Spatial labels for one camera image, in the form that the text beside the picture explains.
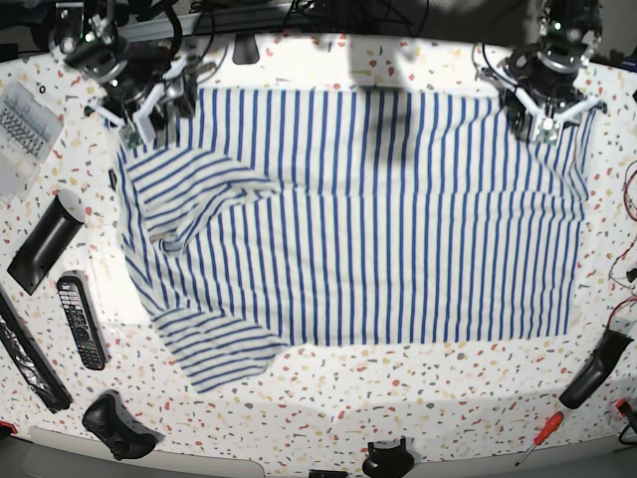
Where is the clear plastic screw box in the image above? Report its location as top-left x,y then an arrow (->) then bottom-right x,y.
1,82 -> 64,204

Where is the red handled screwdriver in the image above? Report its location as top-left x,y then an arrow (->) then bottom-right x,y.
515,411 -> 564,467

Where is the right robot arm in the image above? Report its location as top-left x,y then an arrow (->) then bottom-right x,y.
52,1 -> 201,147

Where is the blue white striped t-shirt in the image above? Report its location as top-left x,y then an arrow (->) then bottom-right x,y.
114,89 -> 595,392

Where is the black game controller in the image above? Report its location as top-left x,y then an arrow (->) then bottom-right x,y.
82,392 -> 158,461

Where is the red wire bundle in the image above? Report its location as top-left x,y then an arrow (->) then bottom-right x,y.
606,159 -> 637,320

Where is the long black bar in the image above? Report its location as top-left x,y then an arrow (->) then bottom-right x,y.
1,290 -> 73,413

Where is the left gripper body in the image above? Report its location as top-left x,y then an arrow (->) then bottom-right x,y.
492,42 -> 607,144

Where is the black round mount bottom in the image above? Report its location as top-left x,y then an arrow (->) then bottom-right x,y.
362,437 -> 415,478

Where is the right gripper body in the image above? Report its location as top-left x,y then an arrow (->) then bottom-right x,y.
84,47 -> 199,148

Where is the black tv remote control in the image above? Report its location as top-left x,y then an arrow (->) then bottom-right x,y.
56,274 -> 107,370

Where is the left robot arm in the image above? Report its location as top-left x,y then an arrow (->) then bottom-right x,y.
484,1 -> 606,144

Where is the black curved handle part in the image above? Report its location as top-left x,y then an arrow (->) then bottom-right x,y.
559,329 -> 633,409

